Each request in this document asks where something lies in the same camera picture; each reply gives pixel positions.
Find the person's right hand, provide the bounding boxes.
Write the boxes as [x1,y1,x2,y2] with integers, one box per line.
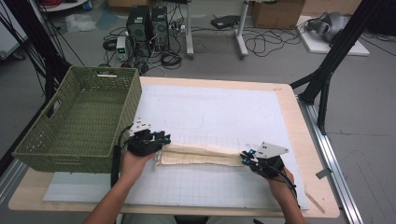
[267,167,297,201]

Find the grey rounded device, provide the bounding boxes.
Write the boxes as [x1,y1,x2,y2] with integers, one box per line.
[305,11,351,43]

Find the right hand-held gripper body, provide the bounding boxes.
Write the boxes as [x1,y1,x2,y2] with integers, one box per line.
[249,142,290,180]

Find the white floor board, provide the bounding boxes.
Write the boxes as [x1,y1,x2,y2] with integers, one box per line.
[296,15,371,57]

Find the slim black computer tower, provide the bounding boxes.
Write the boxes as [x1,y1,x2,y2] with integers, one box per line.
[150,6,171,52]

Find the coiled black cable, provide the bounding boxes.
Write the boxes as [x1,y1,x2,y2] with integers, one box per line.
[160,50,183,70]

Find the cream printed cloth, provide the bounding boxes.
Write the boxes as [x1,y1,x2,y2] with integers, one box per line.
[154,142,248,168]

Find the green woven basket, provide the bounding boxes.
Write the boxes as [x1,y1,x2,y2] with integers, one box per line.
[11,65,143,175]

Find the black flat device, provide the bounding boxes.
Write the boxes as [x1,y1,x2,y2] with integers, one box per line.
[210,14,241,30]

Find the white grid mat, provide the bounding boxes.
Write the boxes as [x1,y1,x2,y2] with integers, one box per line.
[42,83,310,210]

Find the grey tape piece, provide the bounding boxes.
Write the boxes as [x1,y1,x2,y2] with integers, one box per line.
[315,167,333,180]

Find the person's light pants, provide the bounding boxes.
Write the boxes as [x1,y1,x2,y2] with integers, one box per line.
[120,213,256,224]

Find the round white table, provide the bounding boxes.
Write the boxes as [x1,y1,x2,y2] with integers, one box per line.
[36,0,90,13]

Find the large black computer tower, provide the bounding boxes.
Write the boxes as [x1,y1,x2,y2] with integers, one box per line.
[125,5,153,58]

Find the clear plastic bag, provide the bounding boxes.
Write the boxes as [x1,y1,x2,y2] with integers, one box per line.
[64,12,98,34]

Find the black stand with cables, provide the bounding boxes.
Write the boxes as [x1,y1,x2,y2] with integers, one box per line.
[0,0,73,101]

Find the thin wooden stick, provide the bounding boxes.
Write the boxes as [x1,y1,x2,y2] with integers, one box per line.
[305,190,327,215]

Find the large cardboard box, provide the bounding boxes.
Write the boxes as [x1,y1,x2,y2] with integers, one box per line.
[250,0,307,30]

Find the person's left hand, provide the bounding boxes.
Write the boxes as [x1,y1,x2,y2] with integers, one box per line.
[119,149,157,187]

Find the black metal frame stand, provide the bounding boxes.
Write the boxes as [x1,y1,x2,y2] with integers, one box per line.
[289,0,388,136]

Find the small white power supply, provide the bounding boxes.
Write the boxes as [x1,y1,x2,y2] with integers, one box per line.
[115,35,130,63]

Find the aluminium rail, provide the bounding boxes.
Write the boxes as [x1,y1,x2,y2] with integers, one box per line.
[297,97,364,224]
[0,158,30,203]

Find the white desk leg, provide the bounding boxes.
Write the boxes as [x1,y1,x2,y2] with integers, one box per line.
[234,0,250,59]
[184,0,195,61]

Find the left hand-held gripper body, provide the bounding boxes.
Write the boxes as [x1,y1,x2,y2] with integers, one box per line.
[126,117,162,158]

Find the tangle of black floor cables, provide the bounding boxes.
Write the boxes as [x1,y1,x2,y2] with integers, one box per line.
[242,26,303,58]

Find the left hand-held gripper cable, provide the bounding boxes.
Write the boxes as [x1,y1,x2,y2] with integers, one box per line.
[110,123,134,189]

